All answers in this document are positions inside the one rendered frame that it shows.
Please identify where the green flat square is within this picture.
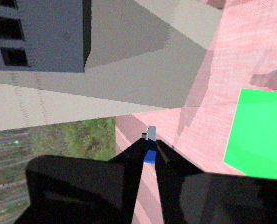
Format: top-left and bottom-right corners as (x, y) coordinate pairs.
(224, 89), (277, 179)

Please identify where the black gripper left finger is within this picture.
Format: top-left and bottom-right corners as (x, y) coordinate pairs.
(26, 138), (146, 224)

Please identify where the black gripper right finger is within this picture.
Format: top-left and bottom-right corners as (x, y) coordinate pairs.
(155, 139), (277, 224)

